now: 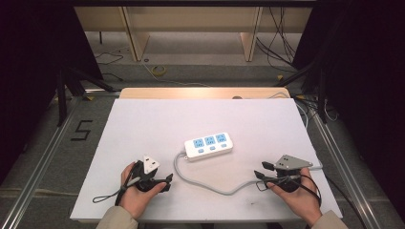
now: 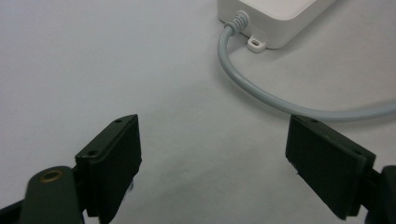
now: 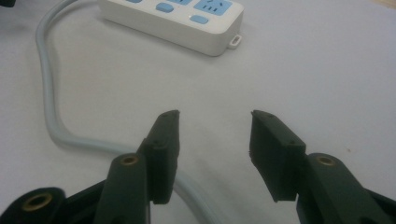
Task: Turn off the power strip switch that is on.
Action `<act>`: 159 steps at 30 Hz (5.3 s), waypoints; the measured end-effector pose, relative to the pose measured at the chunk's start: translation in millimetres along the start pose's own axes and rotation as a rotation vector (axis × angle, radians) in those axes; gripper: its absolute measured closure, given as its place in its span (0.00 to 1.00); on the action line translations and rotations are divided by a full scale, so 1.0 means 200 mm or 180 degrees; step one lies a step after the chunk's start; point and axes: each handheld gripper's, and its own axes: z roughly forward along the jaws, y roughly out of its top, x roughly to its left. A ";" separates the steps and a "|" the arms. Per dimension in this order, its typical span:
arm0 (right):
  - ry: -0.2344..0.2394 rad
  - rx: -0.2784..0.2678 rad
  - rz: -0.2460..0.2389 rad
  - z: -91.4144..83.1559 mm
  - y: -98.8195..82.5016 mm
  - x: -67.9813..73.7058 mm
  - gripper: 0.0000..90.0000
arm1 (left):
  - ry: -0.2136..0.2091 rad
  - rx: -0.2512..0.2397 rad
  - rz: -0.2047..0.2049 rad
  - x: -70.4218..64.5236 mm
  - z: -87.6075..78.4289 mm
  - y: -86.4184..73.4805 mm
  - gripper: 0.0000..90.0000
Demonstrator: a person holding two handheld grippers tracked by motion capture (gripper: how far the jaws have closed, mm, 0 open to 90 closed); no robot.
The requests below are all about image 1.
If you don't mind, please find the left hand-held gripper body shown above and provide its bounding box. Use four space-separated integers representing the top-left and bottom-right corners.
131 155 161 194

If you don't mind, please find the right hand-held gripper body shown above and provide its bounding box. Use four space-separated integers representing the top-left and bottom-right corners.
273 154 314 194

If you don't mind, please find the person's left hand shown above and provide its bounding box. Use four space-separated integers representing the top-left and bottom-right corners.
119 161 168 220

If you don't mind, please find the person's right hand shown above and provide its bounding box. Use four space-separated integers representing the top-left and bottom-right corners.
266 176 323 227

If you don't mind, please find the white power strip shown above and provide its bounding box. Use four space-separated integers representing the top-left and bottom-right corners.
183 132 234 162

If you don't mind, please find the white table mat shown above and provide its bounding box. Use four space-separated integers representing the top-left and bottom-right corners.
69 97 344 223

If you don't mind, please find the black metal stand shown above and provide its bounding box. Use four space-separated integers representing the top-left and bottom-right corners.
272 58 330 125
54 64 117 128

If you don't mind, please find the wooden table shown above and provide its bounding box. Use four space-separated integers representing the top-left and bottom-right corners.
118 87 291 100

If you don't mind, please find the yellow tape roll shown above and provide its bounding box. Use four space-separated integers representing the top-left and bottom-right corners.
151 64 167 77

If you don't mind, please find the wooden shelf unit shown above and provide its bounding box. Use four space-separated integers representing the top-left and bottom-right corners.
74 6 313 63

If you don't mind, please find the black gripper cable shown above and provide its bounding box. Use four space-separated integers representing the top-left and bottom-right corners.
255 174 369 229

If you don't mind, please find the grey power strip cable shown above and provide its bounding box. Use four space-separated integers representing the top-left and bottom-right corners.
173 151 324 197

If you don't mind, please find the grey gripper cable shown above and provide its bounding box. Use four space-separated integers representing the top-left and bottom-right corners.
92 177 141 204

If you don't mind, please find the metal floor rail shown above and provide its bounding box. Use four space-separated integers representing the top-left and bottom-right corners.
305 104 384 229
0 94 84 229

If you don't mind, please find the white floor cable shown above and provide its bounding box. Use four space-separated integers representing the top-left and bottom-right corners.
139 59 212 88

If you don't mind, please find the bundle of black cables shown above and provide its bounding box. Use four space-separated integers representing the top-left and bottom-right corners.
255 6 304 74

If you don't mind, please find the thin black floor cable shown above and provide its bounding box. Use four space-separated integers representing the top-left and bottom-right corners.
94 51 125 82

